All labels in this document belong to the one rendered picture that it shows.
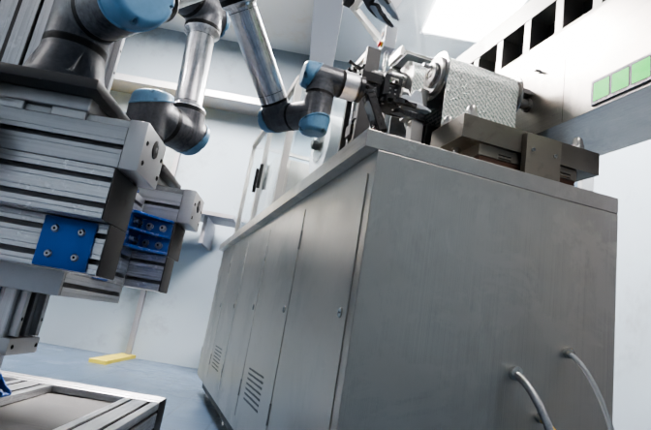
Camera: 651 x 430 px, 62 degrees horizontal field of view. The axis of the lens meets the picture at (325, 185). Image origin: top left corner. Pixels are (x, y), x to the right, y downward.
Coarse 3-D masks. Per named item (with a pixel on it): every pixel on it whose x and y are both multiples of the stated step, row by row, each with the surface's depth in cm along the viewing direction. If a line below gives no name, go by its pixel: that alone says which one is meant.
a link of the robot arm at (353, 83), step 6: (348, 72) 142; (348, 78) 140; (354, 78) 141; (360, 78) 143; (348, 84) 140; (354, 84) 141; (360, 84) 142; (348, 90) 141; (354, 90) 141; (342, 96) 142; (348, 96) 142; (354, 96) 142
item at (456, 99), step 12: (444, 96) 152; (456, 96) 153; (468, 96) 154; (480, 96) 155; (444, 108) 151; (456, 108) 152; (480, 108) 155; (492, 108) 156; (504, 108) 157; (492, 120) 155; (504, 120) 156
